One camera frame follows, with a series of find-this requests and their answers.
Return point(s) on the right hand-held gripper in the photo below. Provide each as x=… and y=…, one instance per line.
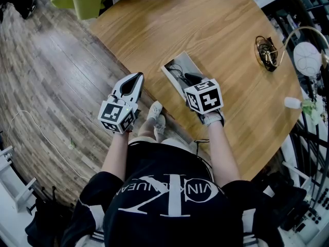
x=208, y=99

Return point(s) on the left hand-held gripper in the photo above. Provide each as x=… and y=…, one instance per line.
x=114, y=114

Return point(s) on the person's left forearm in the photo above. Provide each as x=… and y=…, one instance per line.
x=115, y=156

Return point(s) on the person's right forearm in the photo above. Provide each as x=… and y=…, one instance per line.
x=222, y=156

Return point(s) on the person's left shoe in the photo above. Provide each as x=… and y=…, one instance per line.
x=155, y=110

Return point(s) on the person's shoe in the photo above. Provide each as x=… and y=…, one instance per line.
x=155, y=110
x=160, y=125

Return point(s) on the white wristband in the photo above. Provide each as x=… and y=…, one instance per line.
x=213, y=118

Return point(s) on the person's left leg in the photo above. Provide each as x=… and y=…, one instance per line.
x=146, y=130

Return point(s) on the person's right shoe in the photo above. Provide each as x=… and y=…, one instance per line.
x=160, y=125

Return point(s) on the person's white shorts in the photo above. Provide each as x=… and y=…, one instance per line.
x=177, y=143

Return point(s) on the green plant scrap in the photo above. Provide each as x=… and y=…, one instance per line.
x=71, y=144

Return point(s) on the white vase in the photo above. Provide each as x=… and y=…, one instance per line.
x=292, y=103

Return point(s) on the gold lamp with white globe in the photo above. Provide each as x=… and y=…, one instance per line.
x=307, y=58

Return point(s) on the white and green flowers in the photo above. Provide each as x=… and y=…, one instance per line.
x=312, y=110

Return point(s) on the wooden curved table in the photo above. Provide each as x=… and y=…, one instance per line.
x=306, y=134

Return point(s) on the person's black printed t-shirt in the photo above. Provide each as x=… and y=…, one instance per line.
x=167, y=222

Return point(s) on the black chair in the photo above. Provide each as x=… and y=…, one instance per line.
x=48, y=215

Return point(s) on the black bag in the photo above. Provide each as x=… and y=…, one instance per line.
x=280, y=202

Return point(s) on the white device with black knobs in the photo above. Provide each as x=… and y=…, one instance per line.
x=312, y=221

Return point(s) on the white metal frame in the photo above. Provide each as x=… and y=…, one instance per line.
x=14, y=181

